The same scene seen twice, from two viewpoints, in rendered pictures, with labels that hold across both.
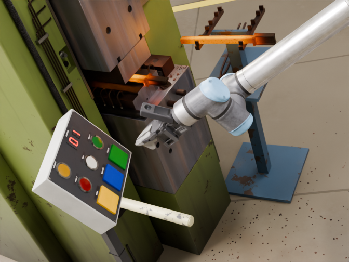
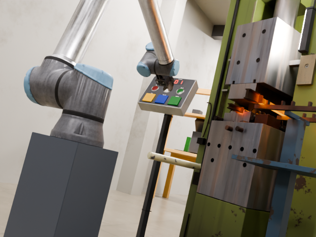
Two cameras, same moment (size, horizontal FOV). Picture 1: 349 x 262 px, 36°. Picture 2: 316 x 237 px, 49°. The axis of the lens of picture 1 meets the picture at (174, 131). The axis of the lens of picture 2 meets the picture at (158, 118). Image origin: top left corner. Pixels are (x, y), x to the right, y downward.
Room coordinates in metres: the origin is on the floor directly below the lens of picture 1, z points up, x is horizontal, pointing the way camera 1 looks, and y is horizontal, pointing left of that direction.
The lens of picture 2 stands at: (1.87, -2.04, 0.60)
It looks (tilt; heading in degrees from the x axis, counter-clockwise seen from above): 7 degrees up; 102
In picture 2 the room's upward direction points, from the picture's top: 13 degrees clockwise
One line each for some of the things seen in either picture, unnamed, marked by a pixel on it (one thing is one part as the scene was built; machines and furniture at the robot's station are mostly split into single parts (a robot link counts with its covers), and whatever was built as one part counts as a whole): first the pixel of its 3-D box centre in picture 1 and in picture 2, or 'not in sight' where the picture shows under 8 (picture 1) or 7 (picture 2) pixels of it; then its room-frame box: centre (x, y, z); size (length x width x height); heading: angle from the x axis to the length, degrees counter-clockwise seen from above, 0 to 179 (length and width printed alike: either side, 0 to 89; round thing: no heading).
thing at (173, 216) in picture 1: (146, 209); (176, 161); (1.59, 0.22, 0.62); 0.44 x 0.05 x 0.05; 47
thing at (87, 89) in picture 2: not in sight; (87, 91); (1.36, -0.87, 0.79); 0.17 x 0.15 x 0.18; 165
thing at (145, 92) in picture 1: (108, 86); (257, 125); (2.05, 0.20, 0.96); 0.42 x 0.20 x 0.09; 47
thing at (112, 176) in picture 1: (112, 178); (161, 99); (1.40, 0.25, 1.01); 0.07 x 0.05 x 0.07; 162
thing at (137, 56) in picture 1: (95, 55); (263, 100); (2.05, 0.20, 1.12); 0.42 x 0.20 x 0.10; 47
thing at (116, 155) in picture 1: (117, 157); (174, 101); (1.50, 0.22, 1.01); 0.07 x 0.05 x 0.07; 162
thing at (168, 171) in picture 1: (132, 122); (257, 168); (2.10, 0.17, 0.69); 0.56 x 0.38 x 0.45; 47
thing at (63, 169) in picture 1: (63, 170); not in sight; (1.33, 0.37, 1.16); 0.05 x 0.03 x 0.04; 137
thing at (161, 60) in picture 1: (157, 66); (267, 122); (2.08, -0.03, 0.95); 0.12 x 0.09 x 0.07; 47
